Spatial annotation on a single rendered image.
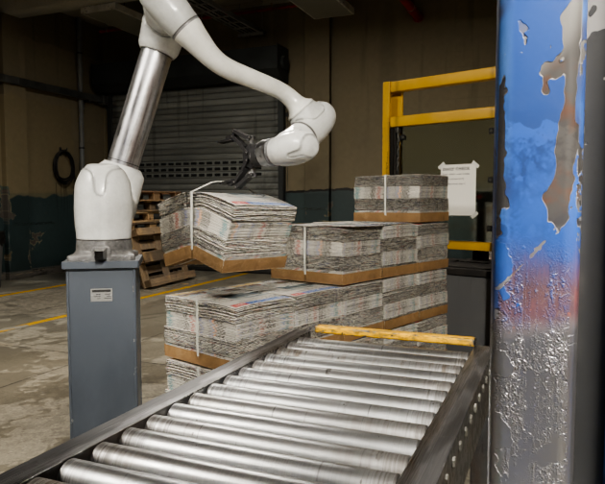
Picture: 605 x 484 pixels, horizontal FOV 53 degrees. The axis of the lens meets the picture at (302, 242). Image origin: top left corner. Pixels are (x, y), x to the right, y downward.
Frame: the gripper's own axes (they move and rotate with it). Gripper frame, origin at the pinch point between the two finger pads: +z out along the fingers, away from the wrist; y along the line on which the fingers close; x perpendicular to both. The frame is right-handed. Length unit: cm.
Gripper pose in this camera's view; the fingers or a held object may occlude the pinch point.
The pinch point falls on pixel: (223, 161)
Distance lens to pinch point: 216.0
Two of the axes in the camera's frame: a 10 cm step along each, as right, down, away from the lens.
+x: 6.8, -0.3, 7.4
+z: -7.3, 0.3, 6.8
